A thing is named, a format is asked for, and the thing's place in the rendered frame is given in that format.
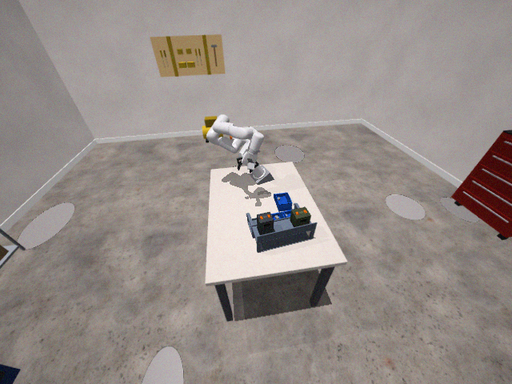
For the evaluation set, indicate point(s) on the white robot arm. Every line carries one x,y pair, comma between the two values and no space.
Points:
240,136

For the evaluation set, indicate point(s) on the grey shelf rack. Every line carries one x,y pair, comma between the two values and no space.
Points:
282,228

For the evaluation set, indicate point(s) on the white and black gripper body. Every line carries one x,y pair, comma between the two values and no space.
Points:
247,155

